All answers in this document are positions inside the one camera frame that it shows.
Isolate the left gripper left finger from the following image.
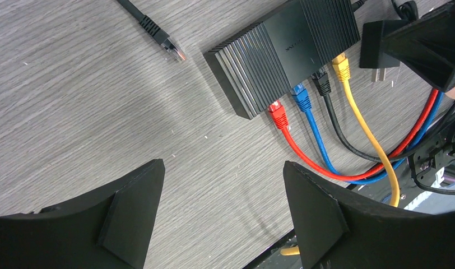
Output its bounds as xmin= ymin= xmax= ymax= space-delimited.
xmin=0 ymin=159 xmax=165 ymax=268

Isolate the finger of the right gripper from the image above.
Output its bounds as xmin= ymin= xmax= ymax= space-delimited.
xmin=382 ymin=1 xmax=455 ymax=92

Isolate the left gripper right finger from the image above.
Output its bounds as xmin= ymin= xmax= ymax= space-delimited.
xmin=283 ymin=161 xmax=455 ymax=268

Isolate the black network switch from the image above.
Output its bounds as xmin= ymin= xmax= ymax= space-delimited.
xmin=203 ymin=0 xmax=360 ymax=119

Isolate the black power adapter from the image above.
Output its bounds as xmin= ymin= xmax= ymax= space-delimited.
xmin=359 ymin=20 xmax=408 ymax=82

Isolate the yellow ethernet cable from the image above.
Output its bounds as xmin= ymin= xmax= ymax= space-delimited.
xmin=280 ymin=53 xmax=401 ymax=257

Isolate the black ethernet cable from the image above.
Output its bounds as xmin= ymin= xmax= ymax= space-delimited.
xmin=310 ymin=70 xmax=455 ymax=163

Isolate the red ethernet cable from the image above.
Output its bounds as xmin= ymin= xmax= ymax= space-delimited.
xmin=267 ymin=88 xmax=440 ymax=182

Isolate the blue ethernet cable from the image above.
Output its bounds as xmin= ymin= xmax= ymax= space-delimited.
xmin=290 ymin=84 xmax=445 ymax=185

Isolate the black cable to router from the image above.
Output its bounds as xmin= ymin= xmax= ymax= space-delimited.
xmin=116 ymin=0 xmax=187 ymax=63

